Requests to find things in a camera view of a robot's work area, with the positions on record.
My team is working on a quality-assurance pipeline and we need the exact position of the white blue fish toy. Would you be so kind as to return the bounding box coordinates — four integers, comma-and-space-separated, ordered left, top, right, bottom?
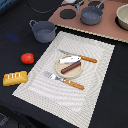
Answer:
59, 56, 81, 64

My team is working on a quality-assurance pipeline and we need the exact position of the red tomato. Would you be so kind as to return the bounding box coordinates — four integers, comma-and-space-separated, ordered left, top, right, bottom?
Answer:
21, 53, 34, 64

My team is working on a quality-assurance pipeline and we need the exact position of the yellow bread loaf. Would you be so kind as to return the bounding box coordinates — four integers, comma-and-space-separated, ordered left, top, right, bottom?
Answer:
3, 71, 28, 86

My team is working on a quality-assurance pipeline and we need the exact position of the grey saucepan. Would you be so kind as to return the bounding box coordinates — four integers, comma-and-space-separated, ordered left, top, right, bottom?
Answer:
81, 0, 106, 25

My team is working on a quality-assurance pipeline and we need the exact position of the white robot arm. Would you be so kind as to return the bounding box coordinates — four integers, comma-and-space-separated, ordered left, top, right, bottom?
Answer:
65, 0, 85, 12

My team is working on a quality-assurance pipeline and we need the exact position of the round wooden plate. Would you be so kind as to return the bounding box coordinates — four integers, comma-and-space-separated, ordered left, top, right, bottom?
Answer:
55, 59, 83, 79

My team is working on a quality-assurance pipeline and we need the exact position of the brown sausage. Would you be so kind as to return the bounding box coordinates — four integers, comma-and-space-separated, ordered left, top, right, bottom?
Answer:
61, 61, 81, 74

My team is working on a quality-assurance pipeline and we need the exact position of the beige woven placemat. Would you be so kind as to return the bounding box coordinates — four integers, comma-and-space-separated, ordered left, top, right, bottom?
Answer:
13, 31, 114, 128

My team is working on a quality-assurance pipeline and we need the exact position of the brown toy stove top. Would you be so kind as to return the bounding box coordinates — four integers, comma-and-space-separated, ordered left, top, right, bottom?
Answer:
49, 0, 128, 43

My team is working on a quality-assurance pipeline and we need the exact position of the beige bowl on stove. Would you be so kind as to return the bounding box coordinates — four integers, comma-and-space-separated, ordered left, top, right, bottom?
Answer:
116, 4, 128, 31

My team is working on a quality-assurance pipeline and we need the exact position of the fork with orange handle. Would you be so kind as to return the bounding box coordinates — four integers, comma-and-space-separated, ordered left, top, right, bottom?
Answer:
43, 71, 84, 90

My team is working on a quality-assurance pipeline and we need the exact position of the knife with orange handle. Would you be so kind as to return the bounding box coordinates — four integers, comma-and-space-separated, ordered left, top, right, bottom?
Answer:
58, 49, 97, 63

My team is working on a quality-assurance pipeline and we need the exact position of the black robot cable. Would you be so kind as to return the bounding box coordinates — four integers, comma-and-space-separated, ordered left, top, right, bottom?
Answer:
25, 0, 73, 15

